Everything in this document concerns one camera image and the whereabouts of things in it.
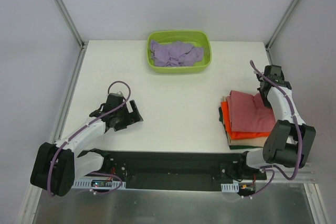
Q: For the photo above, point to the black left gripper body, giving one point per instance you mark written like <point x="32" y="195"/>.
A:
<point x="133" y="114"/>

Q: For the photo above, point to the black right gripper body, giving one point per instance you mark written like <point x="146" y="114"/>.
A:
<point x="264" y="96"/>

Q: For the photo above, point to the pink t-shirt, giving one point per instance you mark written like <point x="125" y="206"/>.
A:
<point x="248" y="114"/>

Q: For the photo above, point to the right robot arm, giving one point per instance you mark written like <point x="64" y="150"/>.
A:
<point x="289" y="143"/>

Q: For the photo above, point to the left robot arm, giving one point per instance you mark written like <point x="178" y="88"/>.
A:
<point x="57" y="166"/>

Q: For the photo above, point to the beige folded t-shirt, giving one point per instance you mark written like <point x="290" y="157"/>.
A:
<point x="258" y="142"/>

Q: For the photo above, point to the orange folded t-shirt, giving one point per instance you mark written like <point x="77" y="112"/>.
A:
<point x="238" y="135"/>

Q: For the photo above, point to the green plastic basin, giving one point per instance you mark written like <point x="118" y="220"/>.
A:
<point x="197" y="38"/>

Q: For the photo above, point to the lilac crumpled t-shirt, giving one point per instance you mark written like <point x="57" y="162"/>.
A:
<point x="176" y="54"/>

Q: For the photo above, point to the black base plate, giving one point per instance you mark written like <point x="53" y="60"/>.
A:
<point x="178" y="171"/>

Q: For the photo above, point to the right aluminium frame post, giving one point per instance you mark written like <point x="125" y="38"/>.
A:
<point x="283" y="21"/>

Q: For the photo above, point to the aluminium frame post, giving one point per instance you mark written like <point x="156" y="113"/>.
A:
<point x="69" y="22"/>
<point x="283" y="21"/>

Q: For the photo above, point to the left slotted cable duct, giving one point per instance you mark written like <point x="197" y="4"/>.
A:
<point x="88" y="183"/>

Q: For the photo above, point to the slotted cable duct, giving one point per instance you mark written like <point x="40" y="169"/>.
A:
<point x="88" y="183"/>
<point x="230" y="188"/>

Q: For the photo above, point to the right slotted cable duct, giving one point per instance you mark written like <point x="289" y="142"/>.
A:
<point x="230" y="188"/>

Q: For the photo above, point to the left aluminium frame post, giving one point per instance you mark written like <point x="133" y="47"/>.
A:
<point x="69" y="22"/>

